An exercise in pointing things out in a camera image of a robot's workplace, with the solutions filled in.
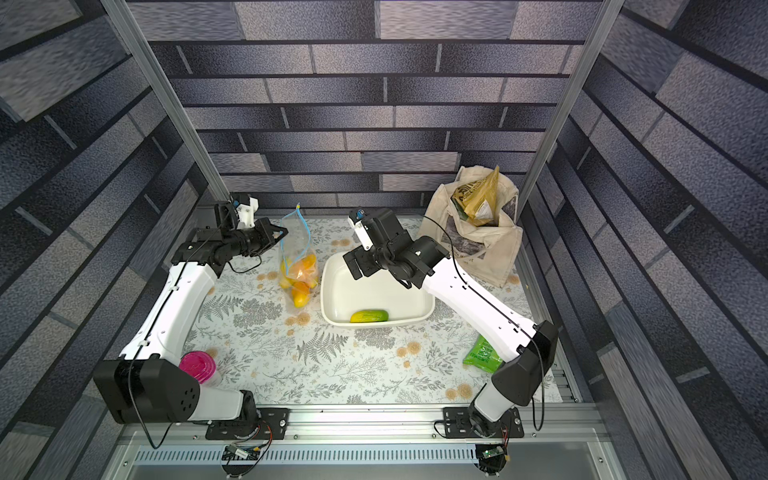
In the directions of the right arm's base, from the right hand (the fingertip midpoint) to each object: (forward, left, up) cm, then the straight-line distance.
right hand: (362, 248), depth 74 cm
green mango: (-7, -1, -24) cm, 25 cm away
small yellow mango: (+3, +27, -23) cm, 36 cm away
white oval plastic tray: (+3, +9, -28) cm, 30 cm away
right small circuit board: (-40, -33, -34) cm, 62 cm away
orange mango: (+5, +18, -13) cm, 23 cm away
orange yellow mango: (-1, +21, -22) cm, 30 cm away
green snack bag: (-18, -33, -25) cm, 45 cm away
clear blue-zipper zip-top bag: (-1, +19, -9) cm, 21 cm away
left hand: (+6, +20, +2) cm, 21 cm away
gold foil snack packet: (+23, -35, -5) cm, 42 cm away
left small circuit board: (-41, +30, -29) cm, 59 cm away
